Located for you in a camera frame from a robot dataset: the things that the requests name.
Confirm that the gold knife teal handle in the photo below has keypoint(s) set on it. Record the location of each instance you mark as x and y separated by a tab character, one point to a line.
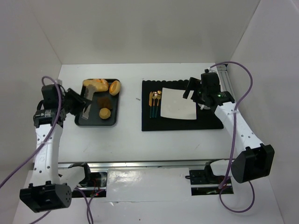
150	104

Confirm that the long bread roll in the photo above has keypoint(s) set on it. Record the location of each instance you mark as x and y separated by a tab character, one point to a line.
93	82

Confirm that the black placemat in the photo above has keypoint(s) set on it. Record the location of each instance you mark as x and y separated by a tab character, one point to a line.
205	120

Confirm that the white round cup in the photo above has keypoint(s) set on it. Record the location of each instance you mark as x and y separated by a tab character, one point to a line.
203	107

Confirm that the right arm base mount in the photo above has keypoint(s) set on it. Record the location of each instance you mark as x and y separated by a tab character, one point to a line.
203	182

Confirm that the steel tongs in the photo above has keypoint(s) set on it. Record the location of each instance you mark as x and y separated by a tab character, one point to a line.
89	92

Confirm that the split orange bun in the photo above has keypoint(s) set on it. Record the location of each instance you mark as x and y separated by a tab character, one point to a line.
115	88

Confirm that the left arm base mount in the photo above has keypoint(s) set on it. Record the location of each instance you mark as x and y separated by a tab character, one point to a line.
92	182

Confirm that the chocolate croissant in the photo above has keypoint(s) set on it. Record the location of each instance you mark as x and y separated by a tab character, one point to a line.
104	102

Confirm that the black baking tray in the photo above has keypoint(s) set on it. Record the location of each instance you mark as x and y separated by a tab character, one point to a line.
104	94

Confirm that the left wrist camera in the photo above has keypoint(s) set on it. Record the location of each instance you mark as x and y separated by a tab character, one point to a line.
50	93

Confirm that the gold spoon teal handle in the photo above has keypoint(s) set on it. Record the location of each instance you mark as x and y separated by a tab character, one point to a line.
154	97

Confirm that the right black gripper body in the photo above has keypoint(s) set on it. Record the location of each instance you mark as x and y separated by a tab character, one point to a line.
193	84

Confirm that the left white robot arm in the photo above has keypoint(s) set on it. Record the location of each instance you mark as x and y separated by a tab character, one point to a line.
47	189

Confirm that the white square plate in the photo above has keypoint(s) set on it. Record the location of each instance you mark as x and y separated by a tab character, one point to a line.
174	106

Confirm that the round bread roll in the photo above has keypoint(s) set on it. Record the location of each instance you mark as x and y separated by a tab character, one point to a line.
104	113

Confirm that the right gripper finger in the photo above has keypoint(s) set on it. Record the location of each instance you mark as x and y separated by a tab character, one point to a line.
193	85
195	95

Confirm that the aluminium table rail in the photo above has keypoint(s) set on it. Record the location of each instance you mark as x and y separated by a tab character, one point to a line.
148	164

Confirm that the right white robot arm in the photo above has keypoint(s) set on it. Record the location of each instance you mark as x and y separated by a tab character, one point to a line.
254	158

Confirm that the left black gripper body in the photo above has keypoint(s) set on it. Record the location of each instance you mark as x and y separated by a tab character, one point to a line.
76	100

